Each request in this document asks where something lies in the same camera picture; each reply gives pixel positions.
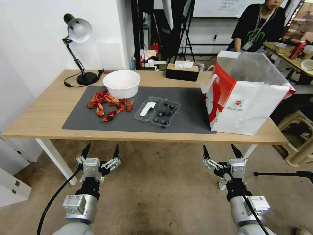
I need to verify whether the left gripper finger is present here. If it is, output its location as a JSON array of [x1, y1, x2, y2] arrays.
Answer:
[[76, 143, 91, 169], [101, 144, 121, 172]]

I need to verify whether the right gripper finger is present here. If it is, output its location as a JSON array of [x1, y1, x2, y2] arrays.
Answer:
[[203, 145, 222, 172], [232, 144, 248, 167]]

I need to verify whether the red white takeout bag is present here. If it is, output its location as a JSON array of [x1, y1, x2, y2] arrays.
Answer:
[[200, 51, 296, 136]]

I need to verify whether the clear plastic takeout container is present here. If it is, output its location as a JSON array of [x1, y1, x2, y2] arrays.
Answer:
[[133, 96, 181, 128]]

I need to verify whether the white label in container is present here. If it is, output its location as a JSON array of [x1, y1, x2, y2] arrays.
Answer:
[[140, 101, 156, 117]]

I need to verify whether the black wooden-lid tissue box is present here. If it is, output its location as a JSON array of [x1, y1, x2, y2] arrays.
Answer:
[[166, 63, 200, 82]]

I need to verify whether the white table leg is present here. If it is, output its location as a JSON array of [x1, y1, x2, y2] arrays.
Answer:
[[242, 144, 258, 160], [35, 139, 78, 185]]

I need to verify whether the dark grey table mat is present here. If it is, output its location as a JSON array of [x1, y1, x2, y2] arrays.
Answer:
[[62, 86, 217, 134]]

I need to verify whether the black tripod leg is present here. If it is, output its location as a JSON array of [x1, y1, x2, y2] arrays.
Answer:
[[253, 170, 313, 184]]

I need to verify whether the beige plastic stool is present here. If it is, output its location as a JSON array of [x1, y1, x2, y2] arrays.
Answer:
[[277, 107, 313, 167]]

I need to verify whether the white round bowl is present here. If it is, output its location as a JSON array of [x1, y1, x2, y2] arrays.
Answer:
[[102, 70, 141, 99]]

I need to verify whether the black desk lamp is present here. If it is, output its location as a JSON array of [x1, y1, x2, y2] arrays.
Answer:
[[62, 13, 98, 86]]

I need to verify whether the white cabinet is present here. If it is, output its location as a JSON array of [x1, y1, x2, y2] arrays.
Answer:
[[0, 137, 32, 209]]

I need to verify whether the white tissue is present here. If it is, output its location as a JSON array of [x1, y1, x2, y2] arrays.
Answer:
[[175, 60, 194, 70]]

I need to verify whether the black office chair base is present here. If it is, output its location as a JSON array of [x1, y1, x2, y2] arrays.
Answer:
[[285, 67, 313, 86]]

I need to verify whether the yellow side table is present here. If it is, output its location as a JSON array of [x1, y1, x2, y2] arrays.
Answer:
[[263, 41, 313, 74]]

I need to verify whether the small white paper bowl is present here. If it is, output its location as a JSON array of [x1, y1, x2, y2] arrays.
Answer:
[[300, 59, 313, 71]]

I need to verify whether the clear plastic cup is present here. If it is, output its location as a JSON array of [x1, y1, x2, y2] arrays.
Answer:
[[274, 42, 293, 54]]

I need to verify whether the red drink can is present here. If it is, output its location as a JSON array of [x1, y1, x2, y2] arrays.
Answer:
[[288, 41, 306, 60]]

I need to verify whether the black folding stand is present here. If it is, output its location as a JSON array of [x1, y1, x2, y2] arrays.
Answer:
[[173, 0, 196, 63]]

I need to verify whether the black metal shelf rack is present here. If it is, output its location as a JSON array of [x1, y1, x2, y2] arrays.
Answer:
[[131, 0, 176, 71]]

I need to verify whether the person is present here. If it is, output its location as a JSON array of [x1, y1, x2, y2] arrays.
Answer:
[[227, 0, 287, 53]]

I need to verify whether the whiteboard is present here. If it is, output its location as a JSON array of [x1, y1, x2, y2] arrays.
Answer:
[[192, 0, 291, 18]]

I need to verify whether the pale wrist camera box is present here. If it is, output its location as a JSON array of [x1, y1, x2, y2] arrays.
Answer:
[[83, 158, 101, 179], [228, 158, 246, 179]]

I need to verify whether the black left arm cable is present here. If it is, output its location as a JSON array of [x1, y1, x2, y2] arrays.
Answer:
[[37, 169, 82, 235]]

